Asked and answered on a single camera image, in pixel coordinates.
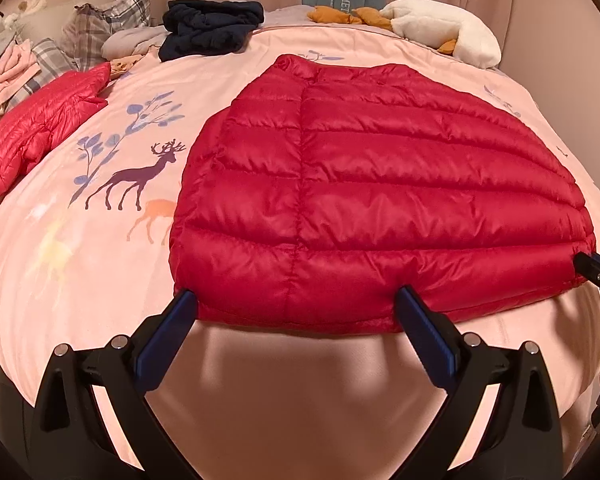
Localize small plush toys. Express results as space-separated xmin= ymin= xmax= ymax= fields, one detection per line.
xmin=0 ymin=0 xmax=47 ymax=42

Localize red down puffer jacket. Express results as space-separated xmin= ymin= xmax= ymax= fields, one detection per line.
xmin=169 ymin=55 xmax=596 ymax=335

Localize pile of pink clothes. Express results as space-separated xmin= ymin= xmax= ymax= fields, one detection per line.
xmin=0 ymin=39 xmax=40 ymax=119

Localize grey garment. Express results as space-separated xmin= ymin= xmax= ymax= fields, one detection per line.
xmin=100 ymin=25 xmax=169 ymax=61

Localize pink deer print duvet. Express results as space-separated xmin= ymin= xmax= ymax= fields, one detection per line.
xmin=0 ymin=26 xmax=600 ymax=479

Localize navy blue garment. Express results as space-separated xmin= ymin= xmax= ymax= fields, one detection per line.
xmin=158 ymin=0 xmax=264 ymax=62

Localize plaid pillow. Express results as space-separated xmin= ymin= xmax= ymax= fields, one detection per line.
xmin=59 ymin=0 xmax=151 ymax=72

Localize white goose plush toy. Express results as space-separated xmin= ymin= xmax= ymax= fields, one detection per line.
xmin=306 ymin=0 xmax=502 ymax=68

